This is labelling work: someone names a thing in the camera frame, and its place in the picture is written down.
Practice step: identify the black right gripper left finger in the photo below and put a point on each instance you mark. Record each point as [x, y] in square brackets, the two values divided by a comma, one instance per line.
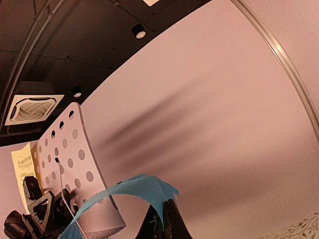
[151, 227]

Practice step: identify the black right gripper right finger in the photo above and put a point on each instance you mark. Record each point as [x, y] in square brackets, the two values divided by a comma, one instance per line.
[173, 224]

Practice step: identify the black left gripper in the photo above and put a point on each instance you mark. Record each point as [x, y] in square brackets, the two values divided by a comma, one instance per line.
[49, 212]

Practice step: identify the yellow sheet music page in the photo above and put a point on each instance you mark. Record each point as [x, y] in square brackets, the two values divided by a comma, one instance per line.
[23, 167]

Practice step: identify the white tripod music stand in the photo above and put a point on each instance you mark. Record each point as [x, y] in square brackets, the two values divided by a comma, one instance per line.
[63, 158]

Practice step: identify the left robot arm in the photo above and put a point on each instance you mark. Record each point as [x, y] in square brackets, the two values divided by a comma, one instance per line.
[21, 226]

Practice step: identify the square ceiling air vent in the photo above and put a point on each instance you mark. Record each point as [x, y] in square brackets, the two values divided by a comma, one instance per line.
[31, 108]

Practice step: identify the black ceiling spotlight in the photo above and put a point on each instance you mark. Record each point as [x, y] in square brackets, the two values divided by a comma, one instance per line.
[76, 91]
[138, 31]

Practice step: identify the floral table cloth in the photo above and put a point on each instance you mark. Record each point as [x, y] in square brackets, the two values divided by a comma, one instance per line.
[307, 228]

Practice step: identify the right aluminium frame post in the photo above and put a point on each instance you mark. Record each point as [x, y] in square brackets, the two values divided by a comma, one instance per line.
[285, 62]

